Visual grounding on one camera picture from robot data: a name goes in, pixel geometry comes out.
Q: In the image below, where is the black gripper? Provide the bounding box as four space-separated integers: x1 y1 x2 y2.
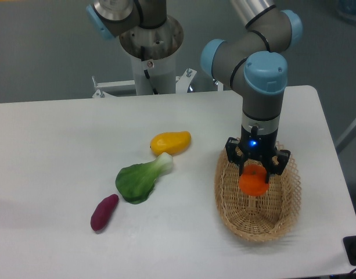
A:
225 112 291 184

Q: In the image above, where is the orange fruit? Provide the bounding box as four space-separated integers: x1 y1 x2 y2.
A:
239 164 269 196

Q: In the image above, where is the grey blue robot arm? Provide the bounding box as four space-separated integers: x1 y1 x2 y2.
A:
86 1 303 177

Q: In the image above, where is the woven wicker basket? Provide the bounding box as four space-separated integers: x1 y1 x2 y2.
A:
214 149 301 242

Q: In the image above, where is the yellow mango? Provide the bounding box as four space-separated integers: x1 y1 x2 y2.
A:
150 131 192 156

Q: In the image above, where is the green bok choy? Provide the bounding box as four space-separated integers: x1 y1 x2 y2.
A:
115 152 173 205

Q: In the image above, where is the black device at table edge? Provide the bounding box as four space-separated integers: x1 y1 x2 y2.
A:
343 235 356 266

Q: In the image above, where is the purple sweet potato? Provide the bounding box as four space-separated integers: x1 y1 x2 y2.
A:
90 194 119 231

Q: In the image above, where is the blue object top right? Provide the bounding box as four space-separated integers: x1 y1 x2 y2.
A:
335 0 356 26

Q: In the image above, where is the white frame at right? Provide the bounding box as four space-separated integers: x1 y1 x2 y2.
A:
335 117 356 154

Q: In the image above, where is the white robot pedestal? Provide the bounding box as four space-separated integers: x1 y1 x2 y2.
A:
92 16 197 98

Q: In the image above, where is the black cable on pedestal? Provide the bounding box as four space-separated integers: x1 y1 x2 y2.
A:
140 45 159 95

